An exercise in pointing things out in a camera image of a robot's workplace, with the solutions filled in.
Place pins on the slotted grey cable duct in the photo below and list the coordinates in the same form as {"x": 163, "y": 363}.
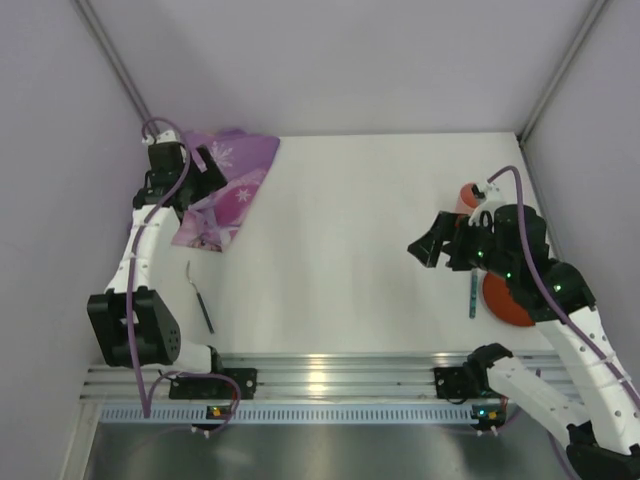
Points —
{"x": 299, "y": 414}

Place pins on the orange plastic cup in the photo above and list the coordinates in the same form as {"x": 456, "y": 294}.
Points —
{"x": 466, "y": 201}

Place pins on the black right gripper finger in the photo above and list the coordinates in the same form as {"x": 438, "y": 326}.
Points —
{"x": 426, "y": 257}
{"x": 444, "y": 228}

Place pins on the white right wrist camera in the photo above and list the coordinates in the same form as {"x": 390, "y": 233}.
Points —
{"x": 489, "y": 198}

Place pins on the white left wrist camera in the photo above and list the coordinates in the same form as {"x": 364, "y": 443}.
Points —
{"x": 168, "y": 136}

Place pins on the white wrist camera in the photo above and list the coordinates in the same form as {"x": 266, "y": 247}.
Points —
{"x": 168, "y": 136}
{"x": 489, "y": 198}

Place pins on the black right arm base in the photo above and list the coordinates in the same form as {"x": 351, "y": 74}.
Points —
{"x": 455, "y": 385}

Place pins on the knife with teal handle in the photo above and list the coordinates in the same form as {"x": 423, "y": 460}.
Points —
{"x": 473, "y": 294}

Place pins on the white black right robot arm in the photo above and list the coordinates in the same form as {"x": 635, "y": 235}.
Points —
{"x": 600, "y": 432}

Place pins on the fork with teal handle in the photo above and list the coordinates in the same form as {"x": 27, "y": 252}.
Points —
{"x": 200, "y": 299}

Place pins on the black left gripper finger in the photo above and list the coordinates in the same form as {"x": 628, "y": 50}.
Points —
{"x": 185, "y": 195}
{"x": 211, "y": 179}

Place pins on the orange plate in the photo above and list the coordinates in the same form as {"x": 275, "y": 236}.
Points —
{"x": 499, "y": 302}

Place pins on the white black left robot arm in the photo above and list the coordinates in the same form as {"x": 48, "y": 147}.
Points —
{"x": 131, "y": 311}

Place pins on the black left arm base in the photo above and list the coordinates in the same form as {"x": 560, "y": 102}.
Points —
{"x": 191, "y": 388}

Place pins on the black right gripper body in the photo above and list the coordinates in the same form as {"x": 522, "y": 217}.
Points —
{"x": 451, "y": 240}

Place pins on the purple pink snowflake placemat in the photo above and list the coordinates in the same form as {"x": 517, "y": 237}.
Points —
{"x": 245, "y": 160}

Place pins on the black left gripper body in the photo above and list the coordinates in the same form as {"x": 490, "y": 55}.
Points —
{"x": 201, "y": 179}

